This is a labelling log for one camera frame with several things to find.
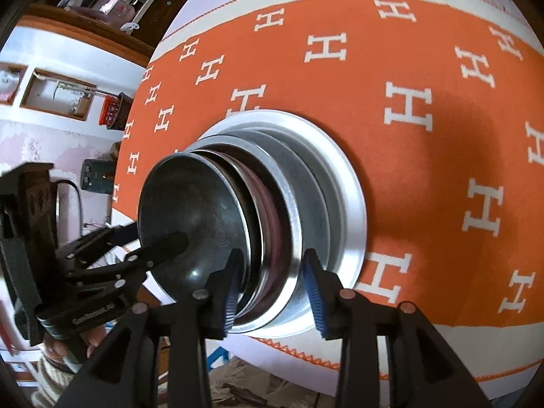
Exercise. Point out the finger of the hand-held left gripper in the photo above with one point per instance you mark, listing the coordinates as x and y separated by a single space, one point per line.
110 236
165 246

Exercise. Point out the pink bowl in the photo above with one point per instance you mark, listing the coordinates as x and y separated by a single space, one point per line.
268 216

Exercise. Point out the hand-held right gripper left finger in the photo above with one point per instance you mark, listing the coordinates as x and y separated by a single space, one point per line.
231 289

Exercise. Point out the wooden wall niche frame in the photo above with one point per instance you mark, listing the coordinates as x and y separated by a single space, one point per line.
55 93

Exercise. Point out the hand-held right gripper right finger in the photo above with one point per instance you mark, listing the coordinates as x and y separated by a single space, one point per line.
312 293

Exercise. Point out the small steel bowl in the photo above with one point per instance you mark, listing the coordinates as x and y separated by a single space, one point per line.
191 204

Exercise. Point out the large steel bowl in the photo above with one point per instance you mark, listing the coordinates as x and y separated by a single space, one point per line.
290 204

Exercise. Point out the person's left hand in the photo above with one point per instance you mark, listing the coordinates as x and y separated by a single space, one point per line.
63 348

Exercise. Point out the medium steel bowl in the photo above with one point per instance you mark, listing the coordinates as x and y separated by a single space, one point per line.
251 221

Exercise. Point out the wicker bin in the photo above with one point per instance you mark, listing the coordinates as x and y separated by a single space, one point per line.
127 110

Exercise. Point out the large white plate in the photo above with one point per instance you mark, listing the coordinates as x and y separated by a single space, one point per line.
352 204

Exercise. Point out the orange printed tablecloth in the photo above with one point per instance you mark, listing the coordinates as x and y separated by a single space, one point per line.
425 72

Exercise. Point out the red basket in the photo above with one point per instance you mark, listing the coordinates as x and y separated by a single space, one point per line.
109 110

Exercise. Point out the person's left forearm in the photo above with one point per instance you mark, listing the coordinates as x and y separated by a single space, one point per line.
55 382

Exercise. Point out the dark green box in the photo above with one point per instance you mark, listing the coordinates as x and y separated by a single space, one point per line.
97 174

